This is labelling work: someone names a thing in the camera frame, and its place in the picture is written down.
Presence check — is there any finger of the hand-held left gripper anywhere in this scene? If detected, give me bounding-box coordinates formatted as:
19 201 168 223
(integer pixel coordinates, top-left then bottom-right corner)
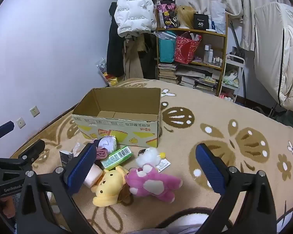
0 139 46 170
0 121 15 158

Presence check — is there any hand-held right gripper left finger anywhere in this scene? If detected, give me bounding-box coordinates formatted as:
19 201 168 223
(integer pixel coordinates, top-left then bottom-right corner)
16 143 98 234

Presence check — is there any blonde wig head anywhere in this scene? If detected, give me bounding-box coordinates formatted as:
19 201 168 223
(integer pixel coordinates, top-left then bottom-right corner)
174 5 197 30

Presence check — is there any white trolley cart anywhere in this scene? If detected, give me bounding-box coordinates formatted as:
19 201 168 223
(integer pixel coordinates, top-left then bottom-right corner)
220 55 245 103

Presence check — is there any clear plastic bag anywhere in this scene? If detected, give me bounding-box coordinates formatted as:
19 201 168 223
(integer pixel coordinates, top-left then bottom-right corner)
72 143 87 156

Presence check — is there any white padded cover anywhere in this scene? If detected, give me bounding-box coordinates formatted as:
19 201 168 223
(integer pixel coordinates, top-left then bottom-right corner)
254 2 293 115

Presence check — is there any yellow bear plush toy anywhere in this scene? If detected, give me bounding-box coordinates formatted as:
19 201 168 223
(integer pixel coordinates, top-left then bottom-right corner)
91 166 132 207

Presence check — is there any red paper bag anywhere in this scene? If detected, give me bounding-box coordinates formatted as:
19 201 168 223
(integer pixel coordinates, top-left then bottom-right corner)
174 32 202 64

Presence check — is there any green tissue pack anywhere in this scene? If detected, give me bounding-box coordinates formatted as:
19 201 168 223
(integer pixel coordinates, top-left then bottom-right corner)
101 145 133 170

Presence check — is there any white plastic bag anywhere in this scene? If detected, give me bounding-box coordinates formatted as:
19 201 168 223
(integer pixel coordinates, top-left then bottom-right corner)
210 1 226 35

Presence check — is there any white plush keychain toy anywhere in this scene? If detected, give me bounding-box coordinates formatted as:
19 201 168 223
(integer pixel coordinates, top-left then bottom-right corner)
136 147 171 171

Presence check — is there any small black carton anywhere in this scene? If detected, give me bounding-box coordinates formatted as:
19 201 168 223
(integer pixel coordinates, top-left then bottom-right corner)
60 150 74 168

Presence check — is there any bag of yellow snacks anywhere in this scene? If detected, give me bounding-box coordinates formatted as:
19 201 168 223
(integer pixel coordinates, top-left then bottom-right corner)
96 57 119 87

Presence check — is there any black printed tote bag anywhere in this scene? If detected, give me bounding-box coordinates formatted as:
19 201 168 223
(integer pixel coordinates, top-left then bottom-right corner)
157 0 177 28

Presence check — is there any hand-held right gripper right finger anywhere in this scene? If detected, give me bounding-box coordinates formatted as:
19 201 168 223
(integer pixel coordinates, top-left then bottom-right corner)
195 143 277 234

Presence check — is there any dark hanging coat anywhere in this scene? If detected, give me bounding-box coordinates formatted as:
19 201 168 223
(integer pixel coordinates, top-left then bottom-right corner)
106 2 125 77

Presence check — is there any beige flower printed blanket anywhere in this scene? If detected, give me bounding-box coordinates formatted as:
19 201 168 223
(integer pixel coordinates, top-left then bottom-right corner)
10 78 293 234

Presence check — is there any teal bag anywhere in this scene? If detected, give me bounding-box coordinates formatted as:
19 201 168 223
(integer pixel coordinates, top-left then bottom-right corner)
159 32 176 63

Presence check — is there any pink white tissue roll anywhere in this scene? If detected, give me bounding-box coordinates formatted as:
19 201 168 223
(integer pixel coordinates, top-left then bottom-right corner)
83 163 103 188

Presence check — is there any pink plush toy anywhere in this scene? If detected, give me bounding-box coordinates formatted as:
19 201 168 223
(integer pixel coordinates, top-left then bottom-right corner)
126 164 183 203

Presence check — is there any person's left hand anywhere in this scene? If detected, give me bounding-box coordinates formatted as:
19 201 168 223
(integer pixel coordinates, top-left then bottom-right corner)
0 195 16 218

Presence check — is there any white-haired plush doll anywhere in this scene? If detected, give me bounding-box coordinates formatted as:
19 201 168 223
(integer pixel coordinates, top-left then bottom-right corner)
91 136 118 155

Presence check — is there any printed cardboard box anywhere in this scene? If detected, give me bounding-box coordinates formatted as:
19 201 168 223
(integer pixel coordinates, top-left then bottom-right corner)
71 87 162 148

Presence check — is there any wooden shelf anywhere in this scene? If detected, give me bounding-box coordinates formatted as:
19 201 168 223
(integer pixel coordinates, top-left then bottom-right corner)
155 8 229 97

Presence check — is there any white puffer jacket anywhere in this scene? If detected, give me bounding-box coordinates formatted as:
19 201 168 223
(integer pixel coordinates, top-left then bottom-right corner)
114 0 157 37

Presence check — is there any pink plastic-wrapped packet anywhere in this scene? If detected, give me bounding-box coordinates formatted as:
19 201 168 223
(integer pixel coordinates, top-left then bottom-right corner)
95 147 108 162

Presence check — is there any beige hanging coat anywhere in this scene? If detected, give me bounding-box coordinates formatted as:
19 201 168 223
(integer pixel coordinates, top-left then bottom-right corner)
123 33 144 80

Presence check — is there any black box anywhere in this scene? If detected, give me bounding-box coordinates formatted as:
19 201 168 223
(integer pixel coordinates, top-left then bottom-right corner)
193 13 209 31

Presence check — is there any group of small bottles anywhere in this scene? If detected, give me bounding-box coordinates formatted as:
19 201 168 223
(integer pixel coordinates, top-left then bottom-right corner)
204 44 223 66

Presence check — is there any stack of books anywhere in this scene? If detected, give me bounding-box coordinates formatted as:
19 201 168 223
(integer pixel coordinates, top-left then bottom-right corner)
157 63 179 84
179 74 218 95

